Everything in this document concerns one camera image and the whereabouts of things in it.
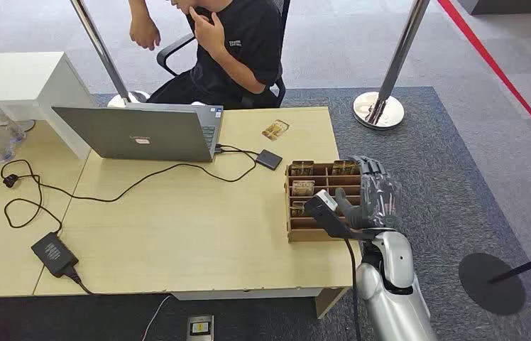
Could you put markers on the person's left hand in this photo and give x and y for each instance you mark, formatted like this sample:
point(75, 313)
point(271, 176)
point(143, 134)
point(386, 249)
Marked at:
point(209, 33)

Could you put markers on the person's right hand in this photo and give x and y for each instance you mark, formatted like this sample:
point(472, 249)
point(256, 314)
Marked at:
point(144, 32)

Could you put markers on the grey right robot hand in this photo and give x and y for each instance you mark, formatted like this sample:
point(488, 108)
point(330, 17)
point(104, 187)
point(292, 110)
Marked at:
point(380, 202)

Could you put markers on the brown printed card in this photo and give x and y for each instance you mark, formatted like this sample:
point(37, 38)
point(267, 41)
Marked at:
point(275, 130)
point(343, 167)
point(302, 168)
point(297, 209)
point(303, 188)

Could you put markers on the person's right forearm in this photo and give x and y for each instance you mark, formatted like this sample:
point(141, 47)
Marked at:
point(139, 9)

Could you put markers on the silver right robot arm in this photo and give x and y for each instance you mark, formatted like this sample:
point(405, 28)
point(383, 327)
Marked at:
point(388, 306)

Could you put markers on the person's left forearm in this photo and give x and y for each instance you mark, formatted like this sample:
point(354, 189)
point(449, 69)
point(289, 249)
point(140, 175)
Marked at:
point(239, 70)

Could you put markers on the person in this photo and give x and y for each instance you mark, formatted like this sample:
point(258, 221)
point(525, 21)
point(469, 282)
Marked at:
point(242, 42)

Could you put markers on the wooden card holder box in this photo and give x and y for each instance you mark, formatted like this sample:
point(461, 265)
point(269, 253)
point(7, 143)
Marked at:
point(326, 181)

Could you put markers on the dark grey floor rug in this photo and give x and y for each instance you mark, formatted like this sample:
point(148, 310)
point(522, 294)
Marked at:
point(435, 188)

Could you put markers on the grey laptop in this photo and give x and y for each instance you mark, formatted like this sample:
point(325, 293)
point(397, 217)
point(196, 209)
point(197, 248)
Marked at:
point(143, 136)

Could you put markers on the small black square device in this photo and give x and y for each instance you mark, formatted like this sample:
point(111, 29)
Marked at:
point(269, 159)

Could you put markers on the white cabinet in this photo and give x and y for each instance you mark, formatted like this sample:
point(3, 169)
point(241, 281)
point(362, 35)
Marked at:
point(11, 75)

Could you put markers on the red barrier belt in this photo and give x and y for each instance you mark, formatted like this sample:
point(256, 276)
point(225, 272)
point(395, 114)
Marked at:
point(496, 66)

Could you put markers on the metal floor socket box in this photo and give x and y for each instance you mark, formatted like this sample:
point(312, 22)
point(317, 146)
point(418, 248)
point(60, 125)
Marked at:
point(200, 328)

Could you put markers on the dark grey plinth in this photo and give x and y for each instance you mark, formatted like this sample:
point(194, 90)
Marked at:
point(505, 5)

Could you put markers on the black power adapter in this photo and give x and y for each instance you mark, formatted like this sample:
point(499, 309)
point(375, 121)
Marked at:
point(54, 254)

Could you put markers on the chrome stanchion post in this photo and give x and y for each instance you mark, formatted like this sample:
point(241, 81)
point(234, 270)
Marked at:
point(101, 47)
point(402, 47)

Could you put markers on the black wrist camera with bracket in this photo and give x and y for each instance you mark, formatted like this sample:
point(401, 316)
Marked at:
point(326, 219)

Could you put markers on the black stanchion post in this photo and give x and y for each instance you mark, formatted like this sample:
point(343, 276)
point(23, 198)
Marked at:
point(491, 282)

